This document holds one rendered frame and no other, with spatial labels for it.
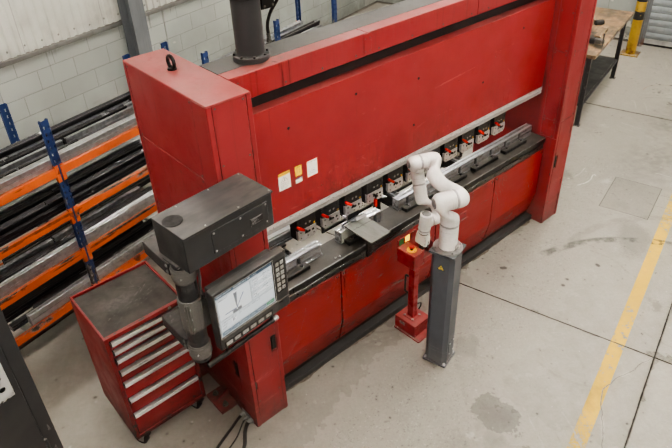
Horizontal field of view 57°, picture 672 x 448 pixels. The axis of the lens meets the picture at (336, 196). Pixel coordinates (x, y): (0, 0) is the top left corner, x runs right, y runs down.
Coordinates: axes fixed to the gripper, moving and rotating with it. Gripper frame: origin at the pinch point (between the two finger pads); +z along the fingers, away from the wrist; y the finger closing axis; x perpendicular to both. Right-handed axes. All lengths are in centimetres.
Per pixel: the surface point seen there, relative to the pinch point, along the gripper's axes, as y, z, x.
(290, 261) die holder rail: -34, -20, -91
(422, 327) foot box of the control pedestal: 14, 68, -4
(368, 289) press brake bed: -16.6, 30.2, -34.3
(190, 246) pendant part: 11, -116, -181
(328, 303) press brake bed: -19, 20, -72
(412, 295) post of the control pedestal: 3.4, 39.2, -7.8
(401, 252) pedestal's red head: -5.6, -1.5, -15.1
